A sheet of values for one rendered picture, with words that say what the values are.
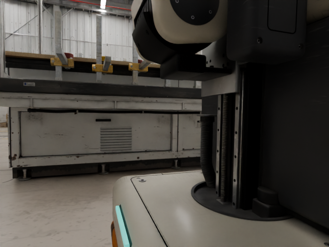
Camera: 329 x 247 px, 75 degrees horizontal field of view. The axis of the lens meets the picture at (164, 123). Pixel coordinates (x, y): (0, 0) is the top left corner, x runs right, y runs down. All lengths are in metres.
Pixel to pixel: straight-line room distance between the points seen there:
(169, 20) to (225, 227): 0.41
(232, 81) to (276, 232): 0.32
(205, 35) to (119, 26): 8.95
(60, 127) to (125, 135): 0.49
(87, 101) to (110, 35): 7.75
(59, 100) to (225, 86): 1.24
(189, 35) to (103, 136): 1.46
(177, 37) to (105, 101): 1.20
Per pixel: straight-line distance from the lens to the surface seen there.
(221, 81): 0.56
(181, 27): 0.44
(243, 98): 0.56
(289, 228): 0.54
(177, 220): 0.50
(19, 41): 9.34
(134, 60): 1.61
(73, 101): 1.58
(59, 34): 1.63
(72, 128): 1.81
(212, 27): 0.47
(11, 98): 1.64
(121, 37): 9.24
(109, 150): 1.82
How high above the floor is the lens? 0.51
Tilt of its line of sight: 3 degrees down
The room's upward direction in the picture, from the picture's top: 1 degrees clockwise
